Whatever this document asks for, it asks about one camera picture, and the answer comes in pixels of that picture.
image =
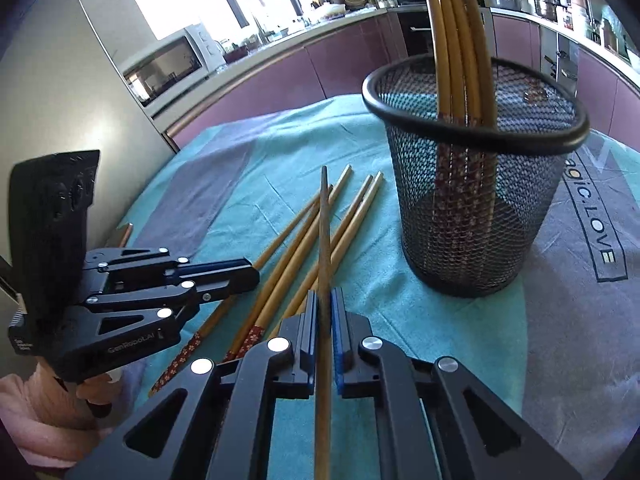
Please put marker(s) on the white casserole pot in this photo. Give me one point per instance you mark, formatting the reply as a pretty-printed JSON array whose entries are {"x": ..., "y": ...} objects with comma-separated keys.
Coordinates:
[{"x": 330, "y": 10}]

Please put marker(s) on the black mesh holder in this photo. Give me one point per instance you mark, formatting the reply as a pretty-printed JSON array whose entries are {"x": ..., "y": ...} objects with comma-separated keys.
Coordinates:
[{"x": 525, "y": 200}]

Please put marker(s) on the purple base cabinet run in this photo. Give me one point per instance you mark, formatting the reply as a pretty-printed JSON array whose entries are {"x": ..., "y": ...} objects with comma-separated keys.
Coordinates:
[
  {"x": 515, "y": 35},
  {"x": 280, "y": 70}
]

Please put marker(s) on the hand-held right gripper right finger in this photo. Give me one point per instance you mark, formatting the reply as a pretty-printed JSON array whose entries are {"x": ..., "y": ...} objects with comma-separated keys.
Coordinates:
[{"x": 340, "y": 345}]

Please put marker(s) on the kitchen faucet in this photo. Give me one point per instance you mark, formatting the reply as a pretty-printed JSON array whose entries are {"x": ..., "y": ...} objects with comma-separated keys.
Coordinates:
[{"x": 257, "y": 10}]

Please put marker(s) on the black built-in oven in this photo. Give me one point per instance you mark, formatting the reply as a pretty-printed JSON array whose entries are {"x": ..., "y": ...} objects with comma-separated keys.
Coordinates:
[{"x": 415, "y": 35}]

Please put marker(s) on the grey refrigerator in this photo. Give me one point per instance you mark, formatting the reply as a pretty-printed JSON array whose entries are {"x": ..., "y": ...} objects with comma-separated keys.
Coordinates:
[{"x": 65, "y": 75}]

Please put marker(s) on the white countertop oven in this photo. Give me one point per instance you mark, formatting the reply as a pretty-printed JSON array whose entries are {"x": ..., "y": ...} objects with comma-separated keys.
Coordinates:
[{"x": 170, "y": 67}]

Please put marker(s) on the floral-tipped wooden chopstick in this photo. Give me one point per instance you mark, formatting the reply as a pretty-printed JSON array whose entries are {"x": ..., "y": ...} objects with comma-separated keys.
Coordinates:
[
  {"x": 324, "y": 240},
  {"x": 182, "y": 357},
  {"x": 439, "y": 60},
  {"x": 484, "y": 60},
  {"x": 353, "y": 220},
  {"x": 453, "y": 60},
  {"x": 286, "y": 258},
  {"x": 468, "y": 60},
  {"x": 342, "y": 220}
]

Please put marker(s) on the woven basket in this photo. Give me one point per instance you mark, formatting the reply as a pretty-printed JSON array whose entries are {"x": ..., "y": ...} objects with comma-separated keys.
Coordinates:
[{"x": 355, "y": 0}]

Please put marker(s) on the person's left hand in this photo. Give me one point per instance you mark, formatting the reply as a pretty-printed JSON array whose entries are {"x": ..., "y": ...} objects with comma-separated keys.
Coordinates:
[{"x": 96, "y": 399}]

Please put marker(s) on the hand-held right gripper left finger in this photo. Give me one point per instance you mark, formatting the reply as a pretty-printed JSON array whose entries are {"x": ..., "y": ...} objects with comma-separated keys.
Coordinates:
[{"x": 312, "y": 330}]

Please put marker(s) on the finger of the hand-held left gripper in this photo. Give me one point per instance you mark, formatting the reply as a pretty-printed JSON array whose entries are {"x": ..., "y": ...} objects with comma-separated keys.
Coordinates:
[
  {"x": 225, "y": 275},
  {"x": 145, "y": 302}
]

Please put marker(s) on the teal and grey tablecloth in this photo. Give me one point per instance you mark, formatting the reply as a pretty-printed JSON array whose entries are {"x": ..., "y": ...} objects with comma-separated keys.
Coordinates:
[{"x": 575, "y": 335}]

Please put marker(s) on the steel stockpot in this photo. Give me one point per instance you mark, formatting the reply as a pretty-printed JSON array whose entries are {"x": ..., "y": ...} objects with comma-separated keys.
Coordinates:
[{"x": 542, "y": 4}]

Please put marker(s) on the person's left forearm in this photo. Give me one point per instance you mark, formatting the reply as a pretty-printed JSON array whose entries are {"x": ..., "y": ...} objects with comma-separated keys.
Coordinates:
[{"x": 40, "y": 420}]

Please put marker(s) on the brown wooden stick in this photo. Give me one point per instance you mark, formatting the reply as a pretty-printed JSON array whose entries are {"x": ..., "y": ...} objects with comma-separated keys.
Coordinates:
[{"x": 125, "y": 234}]

